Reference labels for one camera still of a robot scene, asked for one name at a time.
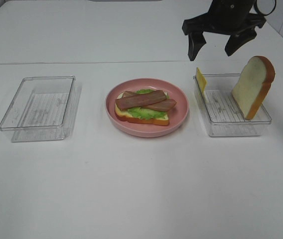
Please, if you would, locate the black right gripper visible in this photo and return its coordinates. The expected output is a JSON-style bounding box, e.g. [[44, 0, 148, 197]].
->
[[182, 0, 266, 61]]

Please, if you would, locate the bacon strip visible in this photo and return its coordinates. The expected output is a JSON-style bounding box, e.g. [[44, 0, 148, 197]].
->
[[115, 90, 166, 110], [118, 91, 177, 112]]

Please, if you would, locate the green lettuce leaf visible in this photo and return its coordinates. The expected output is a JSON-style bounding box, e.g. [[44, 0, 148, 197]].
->
[[122, 89, 168, 120]]

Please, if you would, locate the bread slice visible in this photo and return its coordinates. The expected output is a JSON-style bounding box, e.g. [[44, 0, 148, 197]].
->
[[114, 93, 169, 126], [232, 56, 276, 120]]

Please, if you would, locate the yellow cheese slice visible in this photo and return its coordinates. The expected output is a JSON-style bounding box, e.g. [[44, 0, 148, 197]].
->
[[195, 67, 207, 101]]

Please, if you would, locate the clear right plastic container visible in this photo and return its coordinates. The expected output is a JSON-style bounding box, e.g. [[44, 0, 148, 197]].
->
[[193, 73, 272, 137]]

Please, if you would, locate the clear plastic container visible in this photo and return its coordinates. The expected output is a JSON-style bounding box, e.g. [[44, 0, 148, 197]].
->
[[193, 73, 272, 137], [0, 76, 81, 142]]

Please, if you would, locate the pink round plate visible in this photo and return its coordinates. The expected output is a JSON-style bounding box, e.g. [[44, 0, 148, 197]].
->
[[105, 78, 189, 137]]

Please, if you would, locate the clear left plastic container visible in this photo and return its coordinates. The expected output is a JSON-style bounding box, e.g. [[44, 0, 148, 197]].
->
[[0, 76, 81, 142]]

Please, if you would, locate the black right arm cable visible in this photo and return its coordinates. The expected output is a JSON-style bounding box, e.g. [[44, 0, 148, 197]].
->
[[253, 0, 277, 17]]

